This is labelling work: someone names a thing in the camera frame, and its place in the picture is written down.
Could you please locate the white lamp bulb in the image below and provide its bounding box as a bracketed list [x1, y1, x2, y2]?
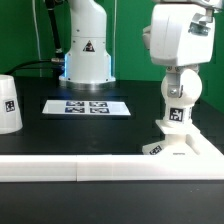
[161, 77, 202, 127]

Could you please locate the white thin cable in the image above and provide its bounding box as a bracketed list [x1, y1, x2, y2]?
[31, 0, 42, 61]

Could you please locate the white tag sheet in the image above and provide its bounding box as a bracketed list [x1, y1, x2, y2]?
[42, 100, 130, 116]

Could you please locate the black corrugated hose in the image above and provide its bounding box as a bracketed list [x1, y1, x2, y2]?
[44, 0, 65, 54]

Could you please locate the black cable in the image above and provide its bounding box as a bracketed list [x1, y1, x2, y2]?
[4, 57, 66, 76]

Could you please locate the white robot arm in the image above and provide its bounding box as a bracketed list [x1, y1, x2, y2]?
[59, 0, 222, 89]

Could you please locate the white lamp base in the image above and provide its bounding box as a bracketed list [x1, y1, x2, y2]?
[142, 120, 200, 156]

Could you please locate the white lamp hood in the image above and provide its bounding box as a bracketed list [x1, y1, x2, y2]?
[0, 75, 23, 134]

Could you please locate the white L-shaped fence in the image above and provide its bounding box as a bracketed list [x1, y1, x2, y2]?
[0, 133, 224, 182]

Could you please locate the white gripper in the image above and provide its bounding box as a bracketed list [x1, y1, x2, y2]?
[143, 0, 215, 99]

